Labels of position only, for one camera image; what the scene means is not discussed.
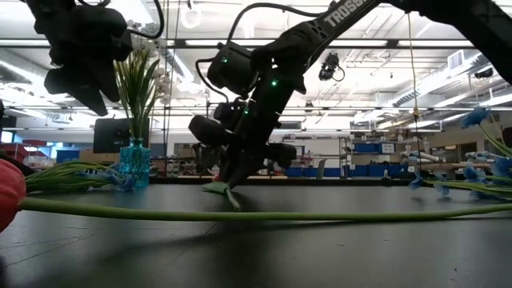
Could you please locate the black monitor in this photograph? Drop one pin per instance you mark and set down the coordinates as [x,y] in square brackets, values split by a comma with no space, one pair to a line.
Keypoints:
[108,136]

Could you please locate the blue labelled shelf bin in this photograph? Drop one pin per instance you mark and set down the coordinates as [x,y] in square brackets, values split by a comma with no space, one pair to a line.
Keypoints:
[368,148]

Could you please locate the wooden background table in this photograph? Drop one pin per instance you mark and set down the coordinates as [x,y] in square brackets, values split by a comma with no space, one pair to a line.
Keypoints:
[452,165]

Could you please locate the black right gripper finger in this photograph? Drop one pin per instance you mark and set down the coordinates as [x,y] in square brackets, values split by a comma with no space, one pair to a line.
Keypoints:
[245,168]
[228,172]

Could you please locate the teal cut-glass vase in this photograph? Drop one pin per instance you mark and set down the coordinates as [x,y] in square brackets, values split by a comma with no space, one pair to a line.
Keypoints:
[135,164]

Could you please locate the blue artificial flower bunch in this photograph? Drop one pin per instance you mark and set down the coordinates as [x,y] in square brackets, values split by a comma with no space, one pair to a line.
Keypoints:
[480,188]
[72,178]

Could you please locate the blue storage bin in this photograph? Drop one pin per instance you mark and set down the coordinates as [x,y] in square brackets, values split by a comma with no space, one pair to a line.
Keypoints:
[67,156]

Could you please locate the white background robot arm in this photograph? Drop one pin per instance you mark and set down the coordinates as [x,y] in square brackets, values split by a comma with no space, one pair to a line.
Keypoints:
[480,155]
[420,156]

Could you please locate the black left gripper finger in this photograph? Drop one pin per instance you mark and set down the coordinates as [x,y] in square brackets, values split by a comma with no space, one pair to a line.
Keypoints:
[102,88]
[66,82]

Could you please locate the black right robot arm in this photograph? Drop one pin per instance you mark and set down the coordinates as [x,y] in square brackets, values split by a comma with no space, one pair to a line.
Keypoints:
[304,36]

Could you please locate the brown cardboard box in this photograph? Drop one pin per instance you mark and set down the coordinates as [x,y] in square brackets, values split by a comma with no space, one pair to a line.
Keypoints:
[100,156]

